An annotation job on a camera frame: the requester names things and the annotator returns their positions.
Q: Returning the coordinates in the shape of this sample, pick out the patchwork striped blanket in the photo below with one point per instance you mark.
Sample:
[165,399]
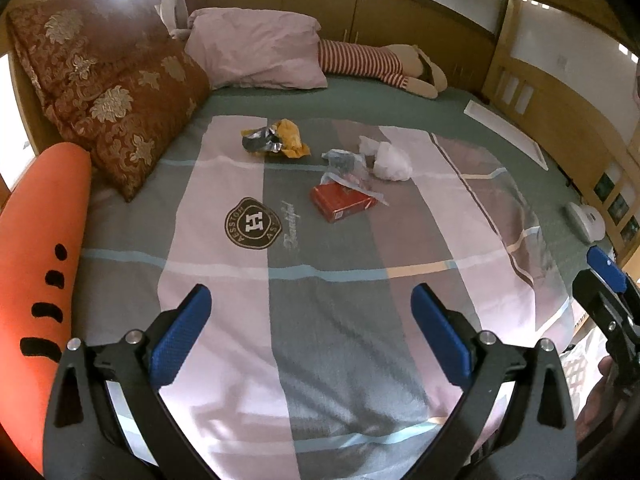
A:
[320,320]

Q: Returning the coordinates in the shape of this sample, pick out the brown floral pillow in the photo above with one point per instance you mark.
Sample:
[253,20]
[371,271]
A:
[60,35]
[130,110]

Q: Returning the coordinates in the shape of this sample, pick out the person's right hand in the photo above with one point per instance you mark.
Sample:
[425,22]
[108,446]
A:
[597,400]

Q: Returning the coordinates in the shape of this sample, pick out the red striped plush doll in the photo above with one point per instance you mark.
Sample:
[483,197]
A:
[380,65]

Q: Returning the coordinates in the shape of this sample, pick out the white cloth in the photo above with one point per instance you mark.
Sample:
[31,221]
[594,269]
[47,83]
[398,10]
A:
[172,10]

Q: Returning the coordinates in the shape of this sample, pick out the yellow snack bag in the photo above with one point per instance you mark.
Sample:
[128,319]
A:
[291,137]

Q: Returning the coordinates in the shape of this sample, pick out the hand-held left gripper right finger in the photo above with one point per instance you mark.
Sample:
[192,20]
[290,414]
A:
[442,332]

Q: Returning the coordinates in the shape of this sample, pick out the clear plastic bag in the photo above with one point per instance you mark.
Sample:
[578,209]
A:
[345,172]

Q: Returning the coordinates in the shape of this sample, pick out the white flat board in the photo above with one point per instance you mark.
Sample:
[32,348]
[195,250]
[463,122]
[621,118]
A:
[505,132]

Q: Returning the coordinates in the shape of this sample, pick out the orange carrot plush pillow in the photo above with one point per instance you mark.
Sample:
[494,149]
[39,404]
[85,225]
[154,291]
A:
[40,260]

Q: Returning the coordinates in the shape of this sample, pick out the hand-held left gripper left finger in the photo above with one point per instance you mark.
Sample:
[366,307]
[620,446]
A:
[181,332]

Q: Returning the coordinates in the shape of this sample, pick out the wooden side cabinet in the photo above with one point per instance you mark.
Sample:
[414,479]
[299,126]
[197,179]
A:
[550,60]

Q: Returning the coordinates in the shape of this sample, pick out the green bed sheet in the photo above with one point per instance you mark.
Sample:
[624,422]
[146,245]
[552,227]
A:
[350,102]

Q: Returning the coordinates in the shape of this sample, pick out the red cardboard box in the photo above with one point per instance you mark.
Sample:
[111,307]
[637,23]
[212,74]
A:
[342,202]

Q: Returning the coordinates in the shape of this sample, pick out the pink pillow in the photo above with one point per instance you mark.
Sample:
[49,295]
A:
[260,50]

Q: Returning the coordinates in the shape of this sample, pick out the white patterned bag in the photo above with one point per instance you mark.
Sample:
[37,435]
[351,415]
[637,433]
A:
[575,367]

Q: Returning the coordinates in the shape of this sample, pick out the silver foil snack bag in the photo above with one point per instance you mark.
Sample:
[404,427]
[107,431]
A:
[259,141]

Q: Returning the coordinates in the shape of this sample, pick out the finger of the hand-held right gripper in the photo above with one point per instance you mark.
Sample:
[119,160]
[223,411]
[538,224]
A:
[606,266]

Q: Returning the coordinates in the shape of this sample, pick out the white round device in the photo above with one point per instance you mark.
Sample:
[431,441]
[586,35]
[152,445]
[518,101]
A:
[587,222]

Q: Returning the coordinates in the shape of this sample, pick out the white crumpled tissue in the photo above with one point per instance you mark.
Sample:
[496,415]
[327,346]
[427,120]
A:
[369,145]
[393,164]

